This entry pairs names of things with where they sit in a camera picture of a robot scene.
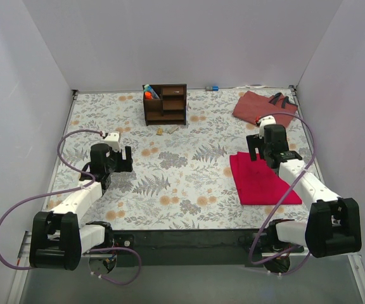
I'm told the crimson folded cloth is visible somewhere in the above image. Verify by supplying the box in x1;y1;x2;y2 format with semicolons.
229;152;289;206

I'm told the beige eraser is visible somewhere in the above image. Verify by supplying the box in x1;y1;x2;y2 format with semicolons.
167;125;179;134

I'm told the terracotta folded shirt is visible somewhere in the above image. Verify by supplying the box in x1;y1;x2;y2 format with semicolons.
233;91;298;125

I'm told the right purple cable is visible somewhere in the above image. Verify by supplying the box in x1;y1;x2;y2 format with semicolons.
248;112;316;276

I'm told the orange black highlighter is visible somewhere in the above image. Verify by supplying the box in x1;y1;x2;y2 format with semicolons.
144;91;153;99

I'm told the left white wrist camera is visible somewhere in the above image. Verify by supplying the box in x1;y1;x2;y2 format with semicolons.
101;131;121;152

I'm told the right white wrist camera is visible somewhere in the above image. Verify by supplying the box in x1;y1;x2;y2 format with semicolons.
256;115;276;137

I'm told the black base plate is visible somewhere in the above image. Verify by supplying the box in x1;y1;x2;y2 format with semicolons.
77;229;304;269

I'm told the green highlighter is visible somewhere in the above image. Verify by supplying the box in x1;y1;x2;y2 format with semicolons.
148;88;159;99

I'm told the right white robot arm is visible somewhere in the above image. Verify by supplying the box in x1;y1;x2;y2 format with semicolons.
247;116;362;258

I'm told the purple cable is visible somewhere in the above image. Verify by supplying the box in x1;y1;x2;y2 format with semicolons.
0;129;142;286
248;112;316;276

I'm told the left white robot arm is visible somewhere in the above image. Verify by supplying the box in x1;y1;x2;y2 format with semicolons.
29;143;133;270

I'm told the floral table mat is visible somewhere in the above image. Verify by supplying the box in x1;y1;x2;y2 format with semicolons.
45;89;309;230

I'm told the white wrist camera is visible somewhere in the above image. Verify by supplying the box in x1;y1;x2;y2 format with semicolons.
256;115;276;137
101;131;121;152

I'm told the brown wooden desk organizer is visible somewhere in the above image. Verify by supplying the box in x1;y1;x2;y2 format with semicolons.
143;84;187;126

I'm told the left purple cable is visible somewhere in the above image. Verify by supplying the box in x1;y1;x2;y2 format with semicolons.
0;129;142;286

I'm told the blue grey glue stick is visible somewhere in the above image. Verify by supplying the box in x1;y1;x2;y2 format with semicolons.
205;85;219;91

